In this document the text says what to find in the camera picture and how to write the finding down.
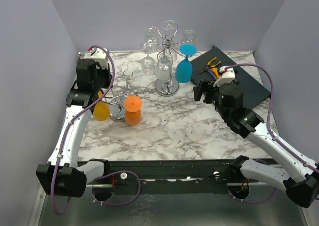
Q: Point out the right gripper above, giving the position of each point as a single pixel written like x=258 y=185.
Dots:
x=204 y=86

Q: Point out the blue plastic goblet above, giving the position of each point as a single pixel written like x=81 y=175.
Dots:
x=184 y=69

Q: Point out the tall chrome glass rack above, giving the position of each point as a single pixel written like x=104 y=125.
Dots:
x=166 y=44

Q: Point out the clear wine glass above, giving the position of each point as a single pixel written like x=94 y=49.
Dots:
x=164 y=66
x=150 y=36
x=148 y=63
x=189 y=37

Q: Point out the clear wine glass front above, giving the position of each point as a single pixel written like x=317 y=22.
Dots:
x=148 y=63

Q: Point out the tall clear flute glass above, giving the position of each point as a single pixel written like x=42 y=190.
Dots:
x=171 y=26

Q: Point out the orange plastic goblet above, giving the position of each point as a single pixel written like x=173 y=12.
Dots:
x=132 y=106

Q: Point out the small chrome glass rack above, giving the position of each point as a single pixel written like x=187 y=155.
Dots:
x=115 y=97

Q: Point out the yellow plastic goblet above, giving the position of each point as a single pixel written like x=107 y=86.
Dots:
x=101 y=111

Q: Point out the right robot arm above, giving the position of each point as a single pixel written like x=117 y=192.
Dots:
x=298 y=175

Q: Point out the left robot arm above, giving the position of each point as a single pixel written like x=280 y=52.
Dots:
x=62 y=175

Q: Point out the blue red screwdriver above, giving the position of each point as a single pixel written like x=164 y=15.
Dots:
x=210 y=72

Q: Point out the yellow utility knife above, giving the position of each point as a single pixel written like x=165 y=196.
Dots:
x=216 y=72

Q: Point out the dark flat equipment box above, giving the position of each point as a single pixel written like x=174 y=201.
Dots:
x=254 y=92

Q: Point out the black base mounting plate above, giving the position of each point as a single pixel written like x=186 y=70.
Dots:
x=173 y=176

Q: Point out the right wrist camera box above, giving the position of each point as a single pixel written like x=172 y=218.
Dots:
x=228 y=75

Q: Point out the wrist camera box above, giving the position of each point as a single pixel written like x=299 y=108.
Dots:
x=228 y=75
x=99 y=56

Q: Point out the yellow handled pliers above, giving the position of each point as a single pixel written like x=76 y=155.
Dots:
x=210 y=65

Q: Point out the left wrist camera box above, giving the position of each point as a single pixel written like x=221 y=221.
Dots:
x=99 y=56

